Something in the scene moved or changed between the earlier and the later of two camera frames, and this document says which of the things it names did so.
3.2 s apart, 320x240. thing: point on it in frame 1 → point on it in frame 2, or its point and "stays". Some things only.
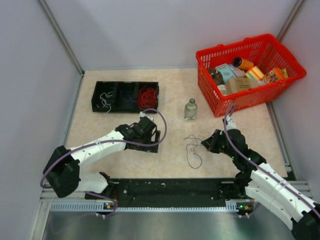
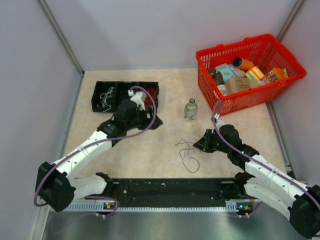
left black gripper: [156, 138] → [144, 114]
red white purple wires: [194, 160] → [186, 154]
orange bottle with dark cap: [242, 63] stays
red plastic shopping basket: [264, 51] stays
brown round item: [216, 76] stays
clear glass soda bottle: [190, 110] stays
